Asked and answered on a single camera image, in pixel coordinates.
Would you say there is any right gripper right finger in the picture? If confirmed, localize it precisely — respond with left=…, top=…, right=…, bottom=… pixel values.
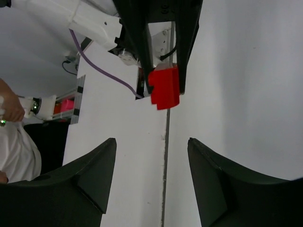
left=187, top=138, right=303, bottom=227

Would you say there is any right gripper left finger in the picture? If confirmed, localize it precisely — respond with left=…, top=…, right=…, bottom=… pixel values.
left=0, top=138, right=116, bottom=227

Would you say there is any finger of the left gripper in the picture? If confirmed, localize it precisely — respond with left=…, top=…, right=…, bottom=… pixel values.
left=114, top=0, right=154, bottom=94
left=175, top=0, right=203, bottom=94

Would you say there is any large red lego brick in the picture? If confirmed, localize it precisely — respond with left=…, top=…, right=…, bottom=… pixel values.
left=148, top=66, right=180, bottom=110

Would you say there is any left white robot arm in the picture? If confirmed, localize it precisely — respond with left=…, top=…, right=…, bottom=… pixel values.
left=0, top=0, right=203, bottom=94

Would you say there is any operator hand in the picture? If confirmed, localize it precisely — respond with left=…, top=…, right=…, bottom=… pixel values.
left=0, top=79, right=25, bottom=122

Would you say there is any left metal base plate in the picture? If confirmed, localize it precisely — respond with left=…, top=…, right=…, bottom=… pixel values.
left=148, top=22, right=177, bottom=67

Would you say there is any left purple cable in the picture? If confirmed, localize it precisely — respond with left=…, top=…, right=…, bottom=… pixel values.
left=68, top=28, right=145, bottom=99

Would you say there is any white leader arm handle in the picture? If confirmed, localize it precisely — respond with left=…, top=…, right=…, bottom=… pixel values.
left=19, top=95, right=57, bottom=121

